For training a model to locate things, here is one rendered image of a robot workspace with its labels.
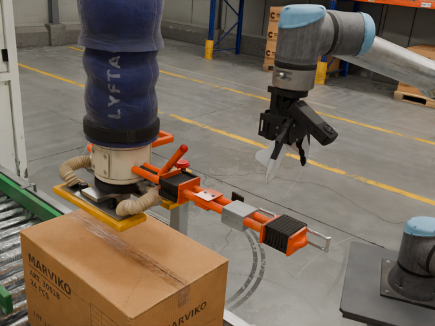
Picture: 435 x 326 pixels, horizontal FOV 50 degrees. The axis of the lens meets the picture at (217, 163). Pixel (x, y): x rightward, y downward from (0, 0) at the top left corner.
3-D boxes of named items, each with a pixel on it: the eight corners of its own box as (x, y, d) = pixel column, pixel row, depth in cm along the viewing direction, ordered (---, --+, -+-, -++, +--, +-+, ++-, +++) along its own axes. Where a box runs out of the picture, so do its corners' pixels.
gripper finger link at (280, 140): (274, 162, 103) (291, 128, 104) (281, 165, 102) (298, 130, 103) (266, 155, 100) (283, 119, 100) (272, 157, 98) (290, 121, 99)
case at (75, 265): (28, 323, 174) (19, 230, 159) (116, 278, 203) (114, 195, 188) (131, 425, 139) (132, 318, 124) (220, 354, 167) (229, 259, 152)
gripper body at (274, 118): (276, 131, 111) (282, 81, 106) (307, 141, 106) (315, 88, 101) (256, 138, 106) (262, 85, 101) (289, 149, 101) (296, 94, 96)
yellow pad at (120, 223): (52, 191, 150) (51, 178, 149) (79, 183, 158) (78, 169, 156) (120, 233, 131) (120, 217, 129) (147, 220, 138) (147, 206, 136)
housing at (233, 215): (219, 222, 120) (221, 207, 118) (235, 213, 125) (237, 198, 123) (241, 233, 116) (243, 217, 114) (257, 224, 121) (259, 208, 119)
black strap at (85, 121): (67, 128, 141) (67, 115, 139) (128, 114, 158) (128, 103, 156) (115, 149, 128) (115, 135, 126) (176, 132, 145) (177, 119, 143)
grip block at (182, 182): (155, 195, 132) (156, 176, 129) (180, 185, 139) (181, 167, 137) (177, 206, 127) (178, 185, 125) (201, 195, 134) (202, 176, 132)
